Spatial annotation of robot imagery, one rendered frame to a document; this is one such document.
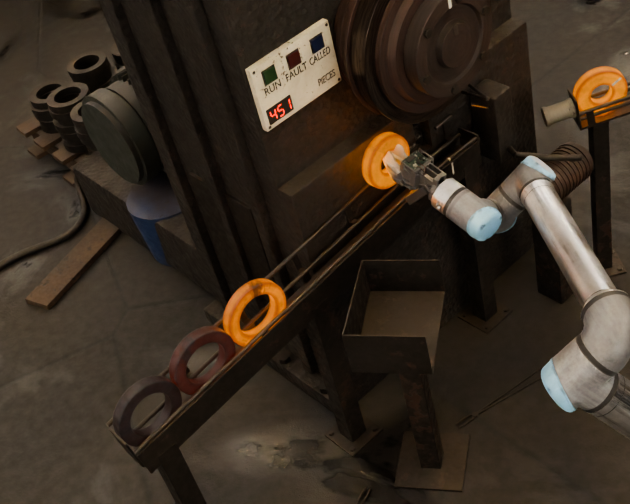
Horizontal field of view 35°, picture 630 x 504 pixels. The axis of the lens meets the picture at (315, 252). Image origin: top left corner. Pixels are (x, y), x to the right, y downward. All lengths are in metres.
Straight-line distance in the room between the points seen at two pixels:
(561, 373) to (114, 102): 2.02
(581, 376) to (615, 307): 0.16
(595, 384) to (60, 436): 1.90
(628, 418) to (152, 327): 1.92
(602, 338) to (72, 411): 1.96
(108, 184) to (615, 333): 2.35
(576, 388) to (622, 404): 0.12
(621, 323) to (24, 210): 2.96
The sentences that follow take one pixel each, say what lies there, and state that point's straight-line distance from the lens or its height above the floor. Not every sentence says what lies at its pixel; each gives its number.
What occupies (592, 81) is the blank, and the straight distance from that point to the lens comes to 3.05.
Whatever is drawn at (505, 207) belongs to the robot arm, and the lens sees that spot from 2.65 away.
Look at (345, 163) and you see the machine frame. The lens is 2.72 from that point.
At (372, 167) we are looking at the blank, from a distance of 2.69.
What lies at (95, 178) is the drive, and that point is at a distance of 4.10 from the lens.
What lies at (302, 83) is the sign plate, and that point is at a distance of 2.57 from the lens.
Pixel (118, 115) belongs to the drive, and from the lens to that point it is 3.64.
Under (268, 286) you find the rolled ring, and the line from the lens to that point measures 2.58.
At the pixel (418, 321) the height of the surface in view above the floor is 0.60.
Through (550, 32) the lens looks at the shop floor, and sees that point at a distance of 4.76.
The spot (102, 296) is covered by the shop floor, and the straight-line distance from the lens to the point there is 3.93.
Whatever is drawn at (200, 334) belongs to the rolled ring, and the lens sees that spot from 2.52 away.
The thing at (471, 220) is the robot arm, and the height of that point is 0.80.
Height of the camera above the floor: 2.47
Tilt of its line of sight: 41 degrees down
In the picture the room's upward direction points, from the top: 16 degrees counter-clockwise
